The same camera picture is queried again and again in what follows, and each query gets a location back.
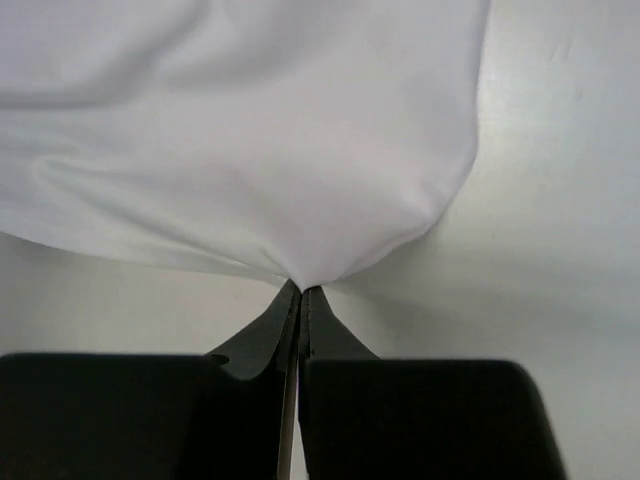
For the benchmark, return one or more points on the white t-shirt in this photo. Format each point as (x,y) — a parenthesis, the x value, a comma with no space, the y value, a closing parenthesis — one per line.
(305,139)

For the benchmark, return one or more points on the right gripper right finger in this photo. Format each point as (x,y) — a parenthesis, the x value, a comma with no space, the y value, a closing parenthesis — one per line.
(363,417)

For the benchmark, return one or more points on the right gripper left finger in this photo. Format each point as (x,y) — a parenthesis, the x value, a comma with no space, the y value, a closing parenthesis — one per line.
(226,414)

